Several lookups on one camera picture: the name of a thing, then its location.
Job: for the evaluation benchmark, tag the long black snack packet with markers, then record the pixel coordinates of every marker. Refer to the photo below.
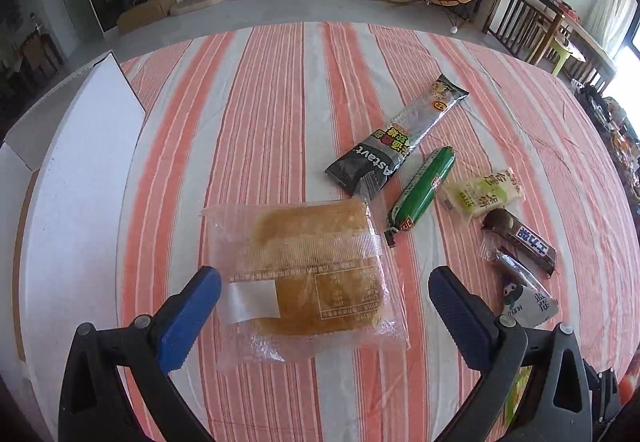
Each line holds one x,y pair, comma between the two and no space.
366,168

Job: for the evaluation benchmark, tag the white blueberry snack packet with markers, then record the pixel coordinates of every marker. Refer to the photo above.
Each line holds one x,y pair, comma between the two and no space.
524,297

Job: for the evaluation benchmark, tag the dark wooden chair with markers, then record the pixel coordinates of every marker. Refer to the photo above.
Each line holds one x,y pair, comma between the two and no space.
524,26

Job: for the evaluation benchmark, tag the brown chocolate bar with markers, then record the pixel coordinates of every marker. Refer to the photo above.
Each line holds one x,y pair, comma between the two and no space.
520,236

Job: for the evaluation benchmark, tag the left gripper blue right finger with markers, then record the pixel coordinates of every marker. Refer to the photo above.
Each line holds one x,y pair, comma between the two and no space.
467,318

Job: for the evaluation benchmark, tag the red striped tablecloth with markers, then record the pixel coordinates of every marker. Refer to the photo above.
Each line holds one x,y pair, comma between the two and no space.
256,116

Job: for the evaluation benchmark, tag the yellow rice cracker packet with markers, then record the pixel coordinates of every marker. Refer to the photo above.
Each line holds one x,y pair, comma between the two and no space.
476,197

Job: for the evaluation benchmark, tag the bread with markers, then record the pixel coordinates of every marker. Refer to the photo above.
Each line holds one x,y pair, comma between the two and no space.
302,279

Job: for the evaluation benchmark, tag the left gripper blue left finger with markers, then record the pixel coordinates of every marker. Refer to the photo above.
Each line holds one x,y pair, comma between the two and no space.
182,317

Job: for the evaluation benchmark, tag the white cardboard box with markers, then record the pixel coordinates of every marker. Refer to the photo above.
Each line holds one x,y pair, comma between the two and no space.
64,169

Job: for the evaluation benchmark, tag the green sausage stick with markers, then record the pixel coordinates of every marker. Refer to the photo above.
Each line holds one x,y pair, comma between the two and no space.
420,192

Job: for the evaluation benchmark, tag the beige oval cat scratcher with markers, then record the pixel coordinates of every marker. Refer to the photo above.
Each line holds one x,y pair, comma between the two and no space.
186,6

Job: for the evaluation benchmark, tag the brown cardboard box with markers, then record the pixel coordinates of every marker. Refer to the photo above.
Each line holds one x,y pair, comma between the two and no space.
143,14

